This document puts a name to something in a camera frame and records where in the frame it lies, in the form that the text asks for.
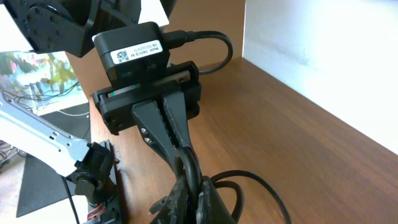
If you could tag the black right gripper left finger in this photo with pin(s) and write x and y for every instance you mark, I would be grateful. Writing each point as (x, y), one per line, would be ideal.
(172, 209)

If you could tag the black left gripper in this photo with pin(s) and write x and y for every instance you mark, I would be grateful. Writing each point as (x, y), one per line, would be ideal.
(178, 106)

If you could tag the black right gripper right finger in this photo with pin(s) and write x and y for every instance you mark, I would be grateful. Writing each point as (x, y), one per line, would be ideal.
(210, 208)

